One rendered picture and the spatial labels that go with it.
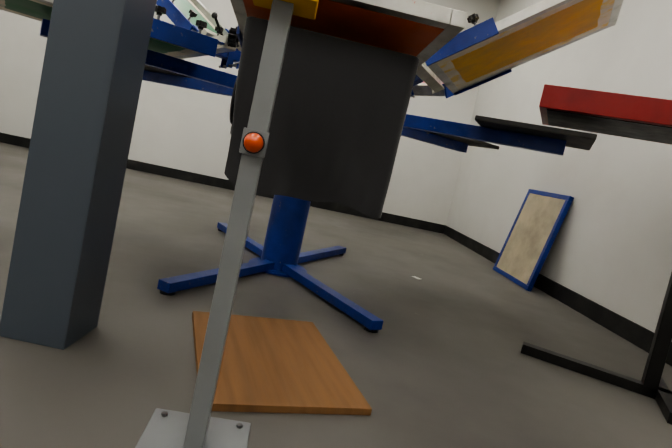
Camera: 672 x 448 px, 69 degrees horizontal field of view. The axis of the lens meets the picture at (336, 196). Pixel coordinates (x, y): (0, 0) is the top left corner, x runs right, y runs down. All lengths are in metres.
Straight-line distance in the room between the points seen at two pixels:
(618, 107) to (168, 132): 4.95
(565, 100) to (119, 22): 1.56
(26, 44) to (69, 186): 5.33
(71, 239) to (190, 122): 4.65
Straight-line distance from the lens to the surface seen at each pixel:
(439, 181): 6.16
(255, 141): 0.92
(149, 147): 6.12
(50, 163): 1.46
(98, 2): 1.44
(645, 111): 2.09
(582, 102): 2.08
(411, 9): 1.23
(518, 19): 2.11
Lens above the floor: 0.66
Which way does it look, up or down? 5 degrees down
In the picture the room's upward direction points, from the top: 12 degrees clockwise
